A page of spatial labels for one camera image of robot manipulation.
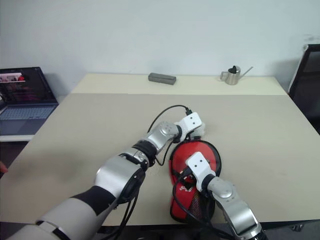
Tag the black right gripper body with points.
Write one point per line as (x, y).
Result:
(188, 178)

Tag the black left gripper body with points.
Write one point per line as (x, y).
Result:
(191, 137)

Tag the black and red paddle case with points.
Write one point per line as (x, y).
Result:
(181, 200)

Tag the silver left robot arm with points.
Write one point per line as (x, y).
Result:
(120, 175)

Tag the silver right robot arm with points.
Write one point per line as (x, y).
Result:
(237, 207)

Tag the person hand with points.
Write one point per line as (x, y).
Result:
(2, 167)

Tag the grey fabric pouch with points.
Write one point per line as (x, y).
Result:
(162, 79)

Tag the stainless steel watering can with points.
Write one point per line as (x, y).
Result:
(232, 77)

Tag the black office chair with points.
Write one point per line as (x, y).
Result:
(310, 82)

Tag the open grey laptop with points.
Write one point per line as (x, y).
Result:
(25, 87)

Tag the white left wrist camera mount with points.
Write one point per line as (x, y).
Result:
(191, 122)

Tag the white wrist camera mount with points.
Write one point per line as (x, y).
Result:
(191, 122)
(198, 162)

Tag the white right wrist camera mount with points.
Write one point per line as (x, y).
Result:
(198, 162)

